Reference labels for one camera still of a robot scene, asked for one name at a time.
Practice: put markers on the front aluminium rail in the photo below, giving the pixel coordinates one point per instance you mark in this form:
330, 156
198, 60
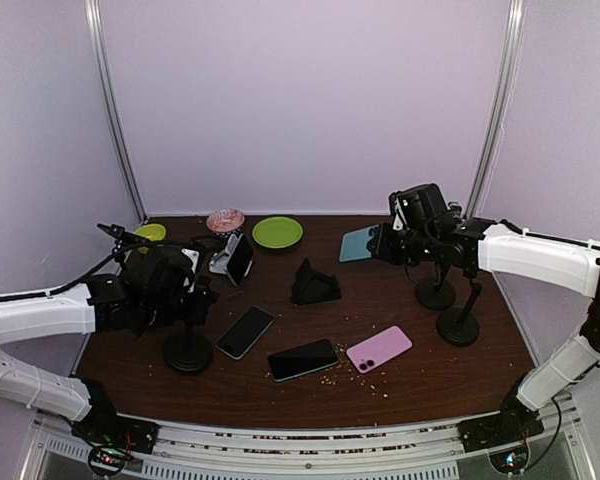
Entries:
424, 450

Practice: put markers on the white desk phone stand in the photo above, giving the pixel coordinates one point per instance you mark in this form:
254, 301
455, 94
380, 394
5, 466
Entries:
219, 260

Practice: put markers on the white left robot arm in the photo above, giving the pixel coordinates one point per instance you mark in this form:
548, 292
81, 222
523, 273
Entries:
163, 287

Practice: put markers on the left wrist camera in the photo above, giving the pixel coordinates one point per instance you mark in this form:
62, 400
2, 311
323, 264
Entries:
191, 268

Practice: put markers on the lime green bowl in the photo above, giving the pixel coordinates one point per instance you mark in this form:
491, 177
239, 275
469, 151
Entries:
149, 234

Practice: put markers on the pink phone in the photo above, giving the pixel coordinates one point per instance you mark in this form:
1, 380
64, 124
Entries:
378, 349

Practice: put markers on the aluminium frame post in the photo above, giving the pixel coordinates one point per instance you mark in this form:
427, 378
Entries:
98, 41
503, 94

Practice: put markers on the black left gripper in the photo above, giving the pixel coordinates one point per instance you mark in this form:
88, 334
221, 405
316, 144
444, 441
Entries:
202, 299

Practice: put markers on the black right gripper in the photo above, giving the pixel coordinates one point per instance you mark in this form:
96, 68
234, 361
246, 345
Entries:
379, 245

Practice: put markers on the pink patterned bowl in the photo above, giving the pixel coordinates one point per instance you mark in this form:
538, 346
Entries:
224, 222

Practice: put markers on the black phone teal case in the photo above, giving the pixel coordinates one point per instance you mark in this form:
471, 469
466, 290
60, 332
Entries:
302, 360

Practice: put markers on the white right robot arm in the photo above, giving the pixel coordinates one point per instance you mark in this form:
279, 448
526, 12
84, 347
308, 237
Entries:
427, 228

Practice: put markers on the left aluminium frame post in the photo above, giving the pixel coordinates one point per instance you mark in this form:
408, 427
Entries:
98, 41

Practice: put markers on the black triangular phone stand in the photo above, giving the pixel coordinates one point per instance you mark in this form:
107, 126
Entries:
311, 286

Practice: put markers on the lime green plate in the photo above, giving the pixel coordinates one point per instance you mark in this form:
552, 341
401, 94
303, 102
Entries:
277, 232

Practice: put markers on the right aluminium frame post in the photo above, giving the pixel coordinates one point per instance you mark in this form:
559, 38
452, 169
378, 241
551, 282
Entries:
503, 94

